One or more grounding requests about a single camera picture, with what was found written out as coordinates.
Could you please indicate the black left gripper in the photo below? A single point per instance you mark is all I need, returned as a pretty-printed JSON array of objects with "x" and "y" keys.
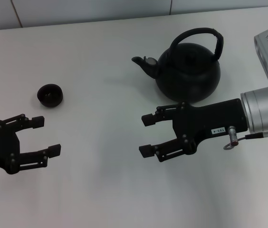
[{"x": 1, "y": 147}]

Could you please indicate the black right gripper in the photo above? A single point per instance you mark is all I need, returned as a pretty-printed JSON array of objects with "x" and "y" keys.
[{"x": 210, "y": 118}]

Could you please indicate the small black teacup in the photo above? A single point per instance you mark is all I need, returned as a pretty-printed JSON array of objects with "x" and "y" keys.
[{"x": 49, "y": 96}]

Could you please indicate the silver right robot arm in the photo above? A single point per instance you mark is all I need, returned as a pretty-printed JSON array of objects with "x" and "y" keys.
[{"x": 260, "y": 109}]

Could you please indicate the black round teapot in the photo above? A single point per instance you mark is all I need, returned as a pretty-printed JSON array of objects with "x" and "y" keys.
[{"x": 188, "y": 76}]

